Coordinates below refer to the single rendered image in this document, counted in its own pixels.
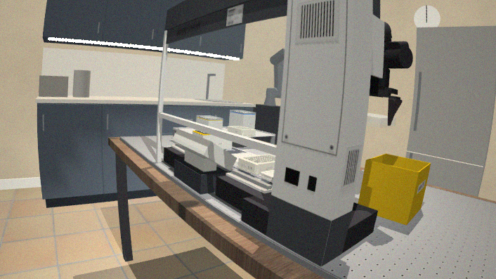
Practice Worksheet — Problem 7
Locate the yellow open-top bin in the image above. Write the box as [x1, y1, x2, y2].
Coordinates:
[358, 154, 431, 225]

